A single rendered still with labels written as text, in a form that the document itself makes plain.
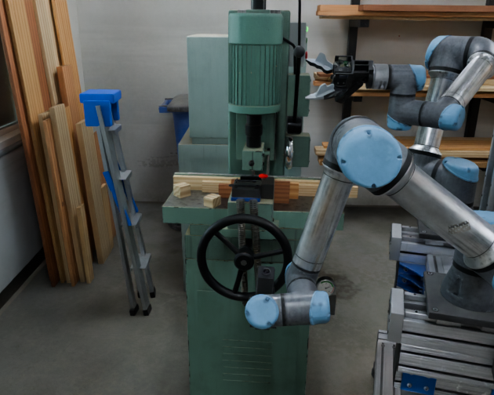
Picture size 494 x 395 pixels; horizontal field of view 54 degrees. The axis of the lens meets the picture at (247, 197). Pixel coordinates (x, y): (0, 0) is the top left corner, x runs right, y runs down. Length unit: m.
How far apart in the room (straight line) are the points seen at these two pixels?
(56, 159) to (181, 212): 1.34
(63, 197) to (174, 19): 1.72
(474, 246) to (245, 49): 0.89
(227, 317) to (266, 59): 0.89
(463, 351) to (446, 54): 0.97
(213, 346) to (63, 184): 1.42
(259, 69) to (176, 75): 2.45
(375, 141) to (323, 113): 3.07
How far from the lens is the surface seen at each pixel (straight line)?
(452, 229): 1.10
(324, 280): 1.64
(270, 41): 1.59
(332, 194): 1.15
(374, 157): 0.98
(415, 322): 1.37
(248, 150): 1.66
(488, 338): 1.41
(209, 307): 1.79
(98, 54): 4.12
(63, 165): 2.87
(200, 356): 1.92
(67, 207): 2.94
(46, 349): 2.62
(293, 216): 1.61
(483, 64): 1.74
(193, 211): 1.63
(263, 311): 1.12
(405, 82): 1.55
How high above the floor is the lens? 1.48
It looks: 20 degrees down
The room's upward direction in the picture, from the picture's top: 1 degrees clockwise
